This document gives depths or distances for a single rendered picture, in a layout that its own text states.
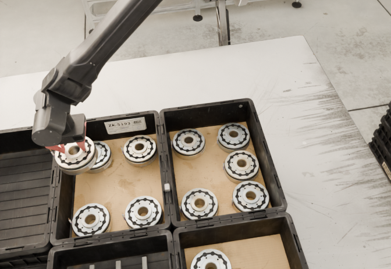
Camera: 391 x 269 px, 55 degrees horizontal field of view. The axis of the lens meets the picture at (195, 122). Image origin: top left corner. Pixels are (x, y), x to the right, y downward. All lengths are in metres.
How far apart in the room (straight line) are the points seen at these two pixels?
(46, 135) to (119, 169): 0.43
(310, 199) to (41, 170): 0.86
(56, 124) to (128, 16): 0.26
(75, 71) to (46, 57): 2.28
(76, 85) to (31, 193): 0.52
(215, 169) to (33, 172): 0.56
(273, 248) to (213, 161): 0.31
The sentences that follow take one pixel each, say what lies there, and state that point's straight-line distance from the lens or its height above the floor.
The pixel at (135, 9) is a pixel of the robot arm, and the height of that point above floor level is 1.44.
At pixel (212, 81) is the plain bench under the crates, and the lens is 1.60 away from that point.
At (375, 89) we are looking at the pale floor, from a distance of 2.77.
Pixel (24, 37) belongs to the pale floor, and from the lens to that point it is 3.33.
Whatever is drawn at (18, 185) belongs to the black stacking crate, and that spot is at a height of 0.83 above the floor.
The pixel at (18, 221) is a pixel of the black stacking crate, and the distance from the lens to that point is 1.22.
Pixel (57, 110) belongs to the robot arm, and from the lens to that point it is 0.82.
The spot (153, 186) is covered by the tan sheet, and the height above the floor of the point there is 0.83.
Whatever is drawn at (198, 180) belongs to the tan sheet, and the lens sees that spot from 1.15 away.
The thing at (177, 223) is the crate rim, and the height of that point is 0.93.
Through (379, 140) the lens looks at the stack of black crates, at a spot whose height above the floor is 0.26.
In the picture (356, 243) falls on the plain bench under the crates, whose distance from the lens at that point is 1.28.
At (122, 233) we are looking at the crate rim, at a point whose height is 0.93.
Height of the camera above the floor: 1.82
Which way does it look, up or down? 50 degrees down
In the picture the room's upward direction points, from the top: 3 degrees counter-clockwise
